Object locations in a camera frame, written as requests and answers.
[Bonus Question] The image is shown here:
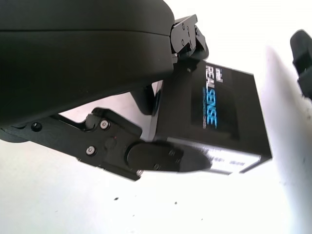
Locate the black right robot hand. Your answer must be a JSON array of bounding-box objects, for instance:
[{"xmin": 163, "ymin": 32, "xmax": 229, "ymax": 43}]
[{"xmin": 289, "ymin": 29, "xmax": 312, "ymax": 101}]

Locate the black RealSense box lid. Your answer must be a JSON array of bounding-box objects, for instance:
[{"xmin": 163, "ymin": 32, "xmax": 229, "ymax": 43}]
[{"xmin": 150, "ymin": 60, "xmax": 273, "ymax": 176}]

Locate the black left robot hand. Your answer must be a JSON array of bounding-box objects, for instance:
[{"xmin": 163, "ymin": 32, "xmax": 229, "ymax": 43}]
[{"xmin": 0, "ymin": 0, "xmax": 213, "ymax": 182}]

